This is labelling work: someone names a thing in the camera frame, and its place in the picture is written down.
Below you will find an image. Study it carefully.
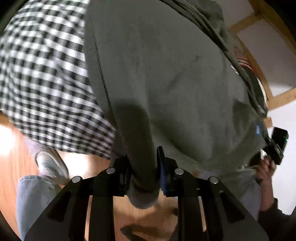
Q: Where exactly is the grey-green sweatshirt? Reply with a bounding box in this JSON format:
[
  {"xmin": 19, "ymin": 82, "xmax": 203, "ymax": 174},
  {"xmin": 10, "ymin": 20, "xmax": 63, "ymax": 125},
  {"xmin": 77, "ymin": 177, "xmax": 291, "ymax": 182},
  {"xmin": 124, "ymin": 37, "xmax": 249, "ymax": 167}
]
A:
[{"xmin": 84, "ymin": 1, "xmax": 267, "ymax": 215}]

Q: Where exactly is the dark sleeve forearm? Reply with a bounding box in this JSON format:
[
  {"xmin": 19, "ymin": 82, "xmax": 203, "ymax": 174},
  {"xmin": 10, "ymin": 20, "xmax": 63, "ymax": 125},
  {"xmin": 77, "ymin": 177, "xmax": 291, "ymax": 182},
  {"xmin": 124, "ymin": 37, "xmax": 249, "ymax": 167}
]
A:
[{"xmin": 257, "ymin": 179, "xmax": 296, "ymax": 241}]

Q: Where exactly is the wooden bed frame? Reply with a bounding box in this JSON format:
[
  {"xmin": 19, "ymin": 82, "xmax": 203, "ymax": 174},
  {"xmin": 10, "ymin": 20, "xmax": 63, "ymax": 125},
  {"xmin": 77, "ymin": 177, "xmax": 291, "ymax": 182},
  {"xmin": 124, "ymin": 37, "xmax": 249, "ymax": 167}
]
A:
[{"xmin": 225, "ymin": 1, "xmax": 295, "ymax": 129}]

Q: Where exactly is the blue jeans leg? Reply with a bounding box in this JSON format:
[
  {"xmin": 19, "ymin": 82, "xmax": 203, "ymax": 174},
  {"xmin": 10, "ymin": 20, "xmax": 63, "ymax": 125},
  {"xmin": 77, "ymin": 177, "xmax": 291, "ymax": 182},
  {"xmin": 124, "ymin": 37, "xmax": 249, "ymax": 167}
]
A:
[{"xmin": 16, "ymin": 175, "xmax": 61, "ymax": 240}]

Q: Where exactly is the grey striped sneaker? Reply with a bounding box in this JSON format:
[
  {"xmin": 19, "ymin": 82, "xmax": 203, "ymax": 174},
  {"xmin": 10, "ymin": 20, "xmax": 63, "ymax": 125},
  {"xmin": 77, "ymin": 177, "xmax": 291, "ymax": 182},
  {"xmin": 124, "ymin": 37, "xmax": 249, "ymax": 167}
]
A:
[{"xmin": 35, "ymin": 148, "xmax": 69, "ymax": 185}]

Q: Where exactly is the person's right hand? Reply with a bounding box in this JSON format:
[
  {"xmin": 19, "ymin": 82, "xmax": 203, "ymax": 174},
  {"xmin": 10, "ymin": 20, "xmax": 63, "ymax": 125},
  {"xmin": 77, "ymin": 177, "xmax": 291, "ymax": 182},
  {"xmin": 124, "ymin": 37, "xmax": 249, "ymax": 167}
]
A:
[{"xmin": 255, "ymin": 156, "xmax": 276, "ymax": 185}]

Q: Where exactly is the black white checkered bedsheet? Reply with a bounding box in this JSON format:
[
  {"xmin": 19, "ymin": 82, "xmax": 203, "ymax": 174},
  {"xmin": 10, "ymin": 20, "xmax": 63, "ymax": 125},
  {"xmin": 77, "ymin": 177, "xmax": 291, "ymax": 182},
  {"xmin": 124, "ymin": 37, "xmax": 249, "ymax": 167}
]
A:
[{"xmin": 1, "ymin": 1, "xmax": 115, "ymax": 159}]

